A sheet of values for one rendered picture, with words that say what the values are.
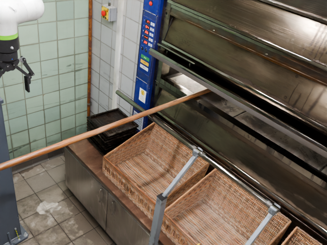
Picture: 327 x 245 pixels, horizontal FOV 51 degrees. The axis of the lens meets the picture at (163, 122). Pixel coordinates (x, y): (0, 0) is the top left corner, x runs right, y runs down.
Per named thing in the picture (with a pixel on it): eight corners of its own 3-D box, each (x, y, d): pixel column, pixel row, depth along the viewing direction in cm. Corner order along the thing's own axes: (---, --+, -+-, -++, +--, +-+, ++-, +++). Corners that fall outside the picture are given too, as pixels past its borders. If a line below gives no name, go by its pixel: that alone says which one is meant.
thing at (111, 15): (108, 16, 264) (109, 3, 259) (116, 21, 259) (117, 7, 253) (100, 17, 260) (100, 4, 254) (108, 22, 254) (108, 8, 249)
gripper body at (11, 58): (12, 43, 140) (15, 63, 145) (-9, 47, 134) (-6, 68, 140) (21, 50, 136) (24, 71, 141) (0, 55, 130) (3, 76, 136)
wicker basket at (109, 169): (151, 148, 271) (155, 119, 255) (204, 190, 240) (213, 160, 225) (100, 172, 241) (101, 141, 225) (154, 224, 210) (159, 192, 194)
